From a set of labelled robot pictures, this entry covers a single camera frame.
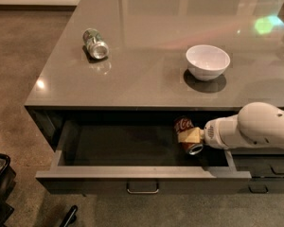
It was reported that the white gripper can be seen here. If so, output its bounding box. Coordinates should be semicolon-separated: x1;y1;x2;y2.
178;117;231;149

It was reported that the red coke can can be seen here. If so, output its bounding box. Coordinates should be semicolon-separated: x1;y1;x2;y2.
174;116;204;155

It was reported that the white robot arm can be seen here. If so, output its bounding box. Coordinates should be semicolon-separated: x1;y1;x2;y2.
174;102;284;155

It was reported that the lower right drawer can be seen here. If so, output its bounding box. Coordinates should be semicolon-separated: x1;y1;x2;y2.
231;149;284;194

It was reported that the open grey top drawer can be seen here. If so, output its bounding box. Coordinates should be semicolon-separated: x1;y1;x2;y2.
36;121;251;194

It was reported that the green soda can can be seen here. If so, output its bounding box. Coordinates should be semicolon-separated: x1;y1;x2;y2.
82;28;109;60

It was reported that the white bowl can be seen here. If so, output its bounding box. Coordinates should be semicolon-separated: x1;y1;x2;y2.
186;44;230;81

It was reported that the black chair leg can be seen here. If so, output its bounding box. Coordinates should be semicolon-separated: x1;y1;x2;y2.
59;205;78;227

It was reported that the black cart with items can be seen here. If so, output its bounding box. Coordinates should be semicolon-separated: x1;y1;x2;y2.
0;153;16;227

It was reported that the metal drawer handle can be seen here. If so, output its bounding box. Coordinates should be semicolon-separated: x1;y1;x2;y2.
126;182;159;195

